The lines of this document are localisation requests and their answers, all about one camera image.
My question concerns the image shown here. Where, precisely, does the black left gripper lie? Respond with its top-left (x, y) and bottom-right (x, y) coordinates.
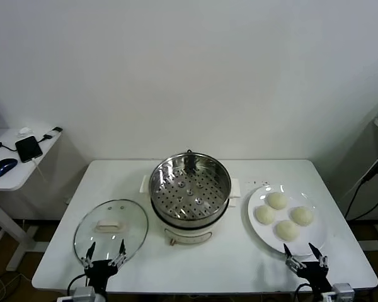
top-left (81, 238), bottom-right (127, 292)

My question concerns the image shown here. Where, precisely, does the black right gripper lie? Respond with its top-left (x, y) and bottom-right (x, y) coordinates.
top-left (283, 242), bottom-right (332, 292)

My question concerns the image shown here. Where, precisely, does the glass lid with cream handle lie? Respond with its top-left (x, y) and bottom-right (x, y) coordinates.
top-left (72, 198), bottom-right (149, 268)

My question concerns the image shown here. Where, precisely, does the white steamed baozi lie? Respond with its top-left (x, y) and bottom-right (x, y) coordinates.
top-left (275, 220), bottom-right (300, 243)
top-left (255, 205), bottom-right (277, 226)
top-left (290, 206), bottom-right (314, 227)
top-left (266, 191), bottom-right (288, 210)

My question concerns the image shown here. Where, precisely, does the perforated steel steamer basket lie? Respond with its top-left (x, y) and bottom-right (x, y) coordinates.
top-left (149, 153), bottom-right (232, 228)

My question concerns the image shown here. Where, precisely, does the white round plate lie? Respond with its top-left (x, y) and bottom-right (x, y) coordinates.
top-left (247, 184), bottom-right (328, 256)

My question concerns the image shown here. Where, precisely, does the cream electric cooker base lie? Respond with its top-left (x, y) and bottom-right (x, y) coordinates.
top-left (140, 174), bottom-right (242, 247)

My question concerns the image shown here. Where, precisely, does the black power adapter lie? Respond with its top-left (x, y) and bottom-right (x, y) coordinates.
top-left (360, 155), bottom-right (378, 183)

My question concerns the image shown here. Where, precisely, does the white side desk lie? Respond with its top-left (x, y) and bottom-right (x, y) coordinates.
top-left (0, 127), bottom-right (64, 271)

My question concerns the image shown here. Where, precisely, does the black smartphone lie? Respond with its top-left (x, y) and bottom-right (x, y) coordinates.
top-left (14, 135), bottom-right (43, 163)

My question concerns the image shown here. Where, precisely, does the white adapter with black plugs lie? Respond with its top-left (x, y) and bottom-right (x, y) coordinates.
top-left (42, 126), bottom-right (63, 141)

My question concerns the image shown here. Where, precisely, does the blue computer mouse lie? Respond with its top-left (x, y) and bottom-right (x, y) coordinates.
top-left (0, 157), bottom-right (19, 177)

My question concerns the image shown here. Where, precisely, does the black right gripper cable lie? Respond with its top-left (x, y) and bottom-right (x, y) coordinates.
top-left (295, 282), bottom-right (316, 302)

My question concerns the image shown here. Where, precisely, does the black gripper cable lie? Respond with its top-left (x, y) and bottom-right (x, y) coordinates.
top-left (295, 282), bottom-right (316, 302)
top-left (66, 273), bottom-right (91, 296)

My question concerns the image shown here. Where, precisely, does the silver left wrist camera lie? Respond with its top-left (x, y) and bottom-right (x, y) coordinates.
top-left (72, 286), bottom-right (97, 302)

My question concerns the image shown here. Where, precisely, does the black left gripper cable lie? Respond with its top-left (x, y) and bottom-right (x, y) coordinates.
top-left (66, 273), bottom-right (91, 296)

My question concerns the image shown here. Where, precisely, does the black power cable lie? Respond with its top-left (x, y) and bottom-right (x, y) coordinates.
top-left (345, 171), bottom-right (378, 221)

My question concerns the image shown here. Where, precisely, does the white charging cable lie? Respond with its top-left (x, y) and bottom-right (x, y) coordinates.
top-left (31, 157), bottom-right (51, 189)

